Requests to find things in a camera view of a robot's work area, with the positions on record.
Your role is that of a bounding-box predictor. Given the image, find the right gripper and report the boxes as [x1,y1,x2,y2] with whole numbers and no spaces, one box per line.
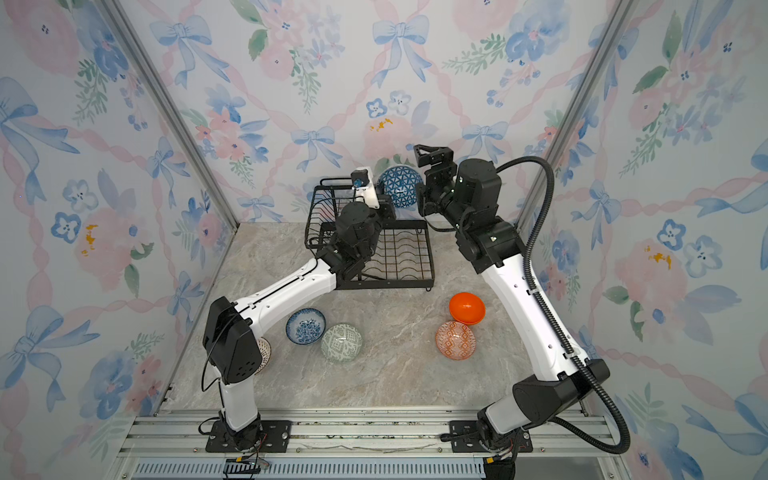
[415,146,471,241]

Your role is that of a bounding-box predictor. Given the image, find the dark blue patterned bowl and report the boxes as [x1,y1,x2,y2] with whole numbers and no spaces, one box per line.
[379,165,423,209]

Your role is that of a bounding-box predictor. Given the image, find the black wire dish rack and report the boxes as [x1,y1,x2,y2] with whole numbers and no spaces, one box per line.
[304,177,435,291]

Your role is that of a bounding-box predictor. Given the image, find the brown white patterned bowl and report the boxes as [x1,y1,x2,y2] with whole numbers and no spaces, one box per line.
[256,338,272,373]

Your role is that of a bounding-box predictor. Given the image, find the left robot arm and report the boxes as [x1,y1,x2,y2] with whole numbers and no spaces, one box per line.
[203,180,394,452]

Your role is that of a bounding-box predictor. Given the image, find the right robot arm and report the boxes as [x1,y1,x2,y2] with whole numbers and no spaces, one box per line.
[414,145,610,450]

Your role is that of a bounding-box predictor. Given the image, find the right corner aluminium profile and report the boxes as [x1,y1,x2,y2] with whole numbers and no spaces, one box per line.
[516,0,635,232]

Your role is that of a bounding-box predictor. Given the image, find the corner aluminium profile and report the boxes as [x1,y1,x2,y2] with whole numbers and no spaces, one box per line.
[516,0,635,232]
[95,0,239,230]

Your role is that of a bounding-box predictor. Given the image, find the orange bowl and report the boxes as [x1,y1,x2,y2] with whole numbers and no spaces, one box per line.
[449,292,486,326]

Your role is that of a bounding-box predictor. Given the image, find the blue floral bowl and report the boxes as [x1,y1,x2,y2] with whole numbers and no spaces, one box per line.
[286,308,326,345]

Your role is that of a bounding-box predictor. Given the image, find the green patterned bowl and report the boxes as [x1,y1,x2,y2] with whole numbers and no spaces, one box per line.
[321,323,364,363]

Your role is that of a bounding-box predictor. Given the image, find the red patterned bowl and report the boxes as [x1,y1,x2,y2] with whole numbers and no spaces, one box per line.
[435,321,477,361]

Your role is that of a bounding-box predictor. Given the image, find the left corner aluminium profile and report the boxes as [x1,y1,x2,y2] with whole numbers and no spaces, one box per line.
[95,0,239,230]

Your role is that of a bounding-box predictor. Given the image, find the aluminium mounting rail frame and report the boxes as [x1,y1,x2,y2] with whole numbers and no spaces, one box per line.
[106,407,630,479]

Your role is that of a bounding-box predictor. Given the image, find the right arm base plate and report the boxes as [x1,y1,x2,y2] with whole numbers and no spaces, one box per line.
[440,420,533,454]

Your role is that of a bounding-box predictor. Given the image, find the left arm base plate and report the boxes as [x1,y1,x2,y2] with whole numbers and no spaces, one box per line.
[205,419,292,454]

